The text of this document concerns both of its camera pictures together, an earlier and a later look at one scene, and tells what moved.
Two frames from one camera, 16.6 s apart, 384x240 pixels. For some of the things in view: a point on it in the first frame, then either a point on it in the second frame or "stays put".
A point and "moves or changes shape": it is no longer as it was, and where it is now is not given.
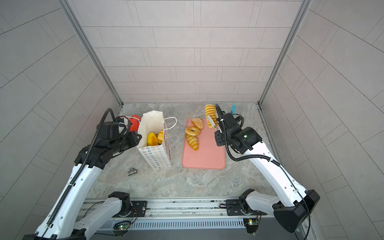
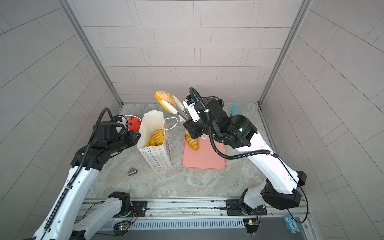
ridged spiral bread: [210, 109] moves or changes shape
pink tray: [208, 156] stays put
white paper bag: [158, 156] stays put
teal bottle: [233, 108] stays put
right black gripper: [217, 139] -> [191, 128]
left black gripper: [133, 139] stays put
